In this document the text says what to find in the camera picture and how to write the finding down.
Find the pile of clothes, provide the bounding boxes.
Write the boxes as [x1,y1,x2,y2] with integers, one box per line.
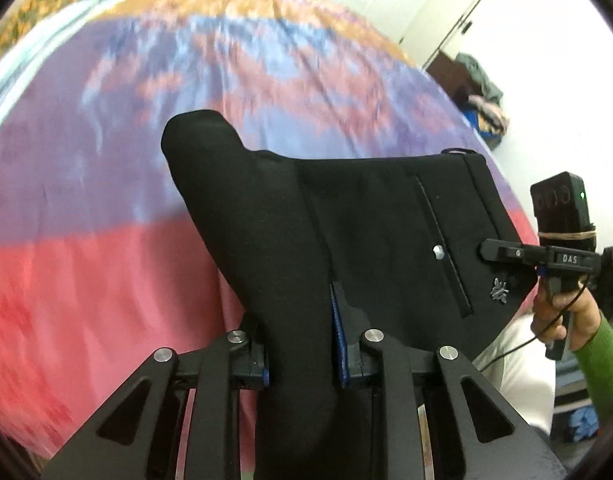
[455,52,511,137]

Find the person's right hand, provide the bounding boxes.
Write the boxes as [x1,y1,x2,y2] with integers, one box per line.
[530,279,603,352]

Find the black pants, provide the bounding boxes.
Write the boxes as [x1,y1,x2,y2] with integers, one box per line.
[161,109,539,480]

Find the light blue white cloth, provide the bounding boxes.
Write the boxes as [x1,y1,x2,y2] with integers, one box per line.
[0,0,137,146]

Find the multicolour tie-dye bedsheet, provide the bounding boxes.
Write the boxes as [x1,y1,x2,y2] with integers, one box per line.
[0,0,537,461]

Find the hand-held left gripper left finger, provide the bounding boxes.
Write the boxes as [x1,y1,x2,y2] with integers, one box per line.
[41,330,273,480]

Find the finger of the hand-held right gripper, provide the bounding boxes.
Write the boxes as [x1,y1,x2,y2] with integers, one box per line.
[480,238,548,266]

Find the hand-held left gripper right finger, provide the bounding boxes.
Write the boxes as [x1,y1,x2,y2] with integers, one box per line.
[331,282,554,480]

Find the orange patterned cloth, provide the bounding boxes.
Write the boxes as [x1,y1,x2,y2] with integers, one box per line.
[0,0,113,73]

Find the person's right forearm green sleeve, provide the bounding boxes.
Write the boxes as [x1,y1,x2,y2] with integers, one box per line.
[570,312,613,428]

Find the brown wooden furniture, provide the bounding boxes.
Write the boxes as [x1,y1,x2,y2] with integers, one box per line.
[425,51,469,101]

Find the thin black cable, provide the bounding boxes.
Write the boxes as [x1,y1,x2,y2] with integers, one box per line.
[479,277,589,375]

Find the white door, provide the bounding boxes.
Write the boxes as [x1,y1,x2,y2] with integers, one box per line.
[399,0,508,70]

